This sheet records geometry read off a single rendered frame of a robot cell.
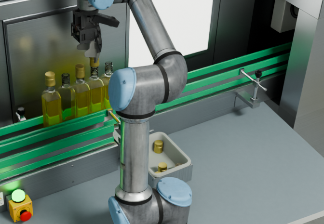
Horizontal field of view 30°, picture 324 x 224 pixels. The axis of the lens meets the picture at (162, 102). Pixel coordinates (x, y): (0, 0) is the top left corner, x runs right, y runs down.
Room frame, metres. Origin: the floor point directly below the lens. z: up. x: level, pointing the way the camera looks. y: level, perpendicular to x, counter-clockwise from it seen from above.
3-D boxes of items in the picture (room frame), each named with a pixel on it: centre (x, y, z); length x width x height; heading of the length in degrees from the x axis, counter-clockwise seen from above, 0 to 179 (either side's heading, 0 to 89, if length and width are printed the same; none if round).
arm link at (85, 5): (1.86, 0.27, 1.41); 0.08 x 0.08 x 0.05
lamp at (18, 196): (1.50, 0.47, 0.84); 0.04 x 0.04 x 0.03
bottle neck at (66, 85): (1.81, 0.35, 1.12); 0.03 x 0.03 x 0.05
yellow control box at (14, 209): (1.50, 0.47, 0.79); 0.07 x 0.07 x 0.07; 34
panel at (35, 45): (2.09, 0.18, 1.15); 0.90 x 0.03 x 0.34; 124
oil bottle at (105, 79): (1.91, 0.21, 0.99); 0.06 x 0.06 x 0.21; 34
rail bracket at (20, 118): (1.79, 0.52, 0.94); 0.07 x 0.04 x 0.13; 34
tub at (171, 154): (1.78, 0.00, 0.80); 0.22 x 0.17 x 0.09; 34
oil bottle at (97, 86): (1.88, 0.26, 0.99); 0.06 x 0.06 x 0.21; 35
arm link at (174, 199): (1.42, -0.05, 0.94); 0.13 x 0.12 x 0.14; 116
